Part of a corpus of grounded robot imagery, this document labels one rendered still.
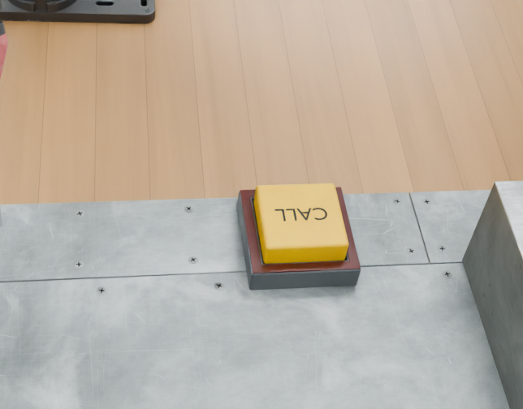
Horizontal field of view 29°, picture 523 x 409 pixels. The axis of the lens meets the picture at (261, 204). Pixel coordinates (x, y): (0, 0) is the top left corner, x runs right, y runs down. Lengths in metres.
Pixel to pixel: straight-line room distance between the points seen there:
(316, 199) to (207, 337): 0.13
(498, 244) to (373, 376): 0.12
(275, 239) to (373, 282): 0.09
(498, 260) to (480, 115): 0.22
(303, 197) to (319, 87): 0.17
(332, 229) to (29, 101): 0.28
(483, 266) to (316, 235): 0.12
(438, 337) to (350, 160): 0.18
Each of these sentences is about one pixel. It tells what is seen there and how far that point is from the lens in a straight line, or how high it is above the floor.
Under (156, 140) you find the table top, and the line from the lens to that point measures 0.83.
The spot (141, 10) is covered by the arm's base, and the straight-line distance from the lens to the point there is 0.93.
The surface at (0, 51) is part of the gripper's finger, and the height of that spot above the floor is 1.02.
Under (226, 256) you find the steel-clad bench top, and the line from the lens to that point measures 0.75.
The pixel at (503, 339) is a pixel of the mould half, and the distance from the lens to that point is 0.72.
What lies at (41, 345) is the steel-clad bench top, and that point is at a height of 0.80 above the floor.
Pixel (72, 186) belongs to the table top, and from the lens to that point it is 0.79.
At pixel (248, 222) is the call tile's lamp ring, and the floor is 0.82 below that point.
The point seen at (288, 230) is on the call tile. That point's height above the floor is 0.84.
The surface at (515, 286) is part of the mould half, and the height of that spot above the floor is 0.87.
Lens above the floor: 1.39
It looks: 49 degrees down
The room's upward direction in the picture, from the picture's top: 9 degrees clockwise
